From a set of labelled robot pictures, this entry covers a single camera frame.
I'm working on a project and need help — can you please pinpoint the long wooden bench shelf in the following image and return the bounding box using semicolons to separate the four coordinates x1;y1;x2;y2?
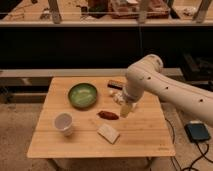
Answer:
0;0;213;28

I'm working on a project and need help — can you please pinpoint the white crumpled packet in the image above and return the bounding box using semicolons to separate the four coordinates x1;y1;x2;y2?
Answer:
109;89;138;112

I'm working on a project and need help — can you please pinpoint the green plate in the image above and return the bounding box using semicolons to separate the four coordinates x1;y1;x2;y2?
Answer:
68;83;98;109

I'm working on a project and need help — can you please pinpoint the beige sponge block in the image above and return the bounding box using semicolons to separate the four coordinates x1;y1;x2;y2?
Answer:
98;124;120;144

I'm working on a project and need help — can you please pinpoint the dark rectangular bar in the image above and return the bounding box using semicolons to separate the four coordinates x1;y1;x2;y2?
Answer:
107;80;124;90

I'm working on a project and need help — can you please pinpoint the red pepper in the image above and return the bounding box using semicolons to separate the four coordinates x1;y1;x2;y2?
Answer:
98;111;119;120

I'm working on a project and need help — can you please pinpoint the black cable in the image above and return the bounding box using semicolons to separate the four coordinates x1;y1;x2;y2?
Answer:
164;117;213;171

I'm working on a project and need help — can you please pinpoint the wooden table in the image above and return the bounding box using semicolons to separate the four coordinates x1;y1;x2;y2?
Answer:
27;77;175;158

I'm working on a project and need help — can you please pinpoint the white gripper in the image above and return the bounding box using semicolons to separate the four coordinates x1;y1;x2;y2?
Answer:
120;90;140;118

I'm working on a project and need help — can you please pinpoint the white ceramic cup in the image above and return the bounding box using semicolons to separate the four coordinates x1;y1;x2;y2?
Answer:
54;113;73;136

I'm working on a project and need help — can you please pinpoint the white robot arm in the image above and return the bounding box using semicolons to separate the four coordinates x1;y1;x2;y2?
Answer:
120;54;213;127

